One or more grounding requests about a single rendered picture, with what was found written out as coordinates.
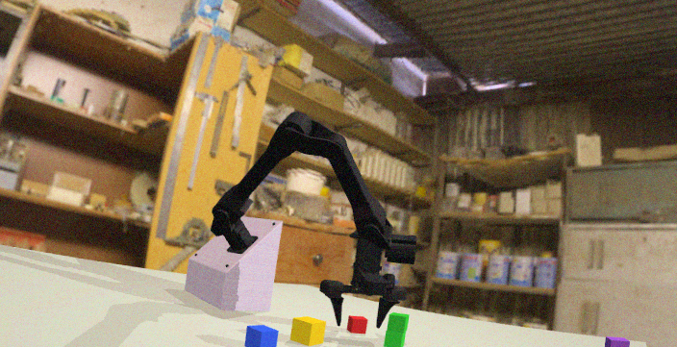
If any yellow block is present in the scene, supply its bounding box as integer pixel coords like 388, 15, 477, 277
290, 316, 326, 346

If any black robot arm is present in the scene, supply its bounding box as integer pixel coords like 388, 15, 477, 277
211, 112, 416, 296

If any green block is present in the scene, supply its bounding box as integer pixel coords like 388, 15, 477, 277
384, 331, 406, 347
387, 312, 409, 333

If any blue block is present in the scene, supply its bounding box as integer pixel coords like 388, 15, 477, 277
244, 325, 279, 347

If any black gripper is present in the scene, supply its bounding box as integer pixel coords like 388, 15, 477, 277
319, 259, 407, 329

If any red block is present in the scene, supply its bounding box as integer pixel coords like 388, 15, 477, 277
347, 315, 367, 334

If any purple cube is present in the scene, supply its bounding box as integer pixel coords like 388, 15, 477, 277
605, 336, 630, 347

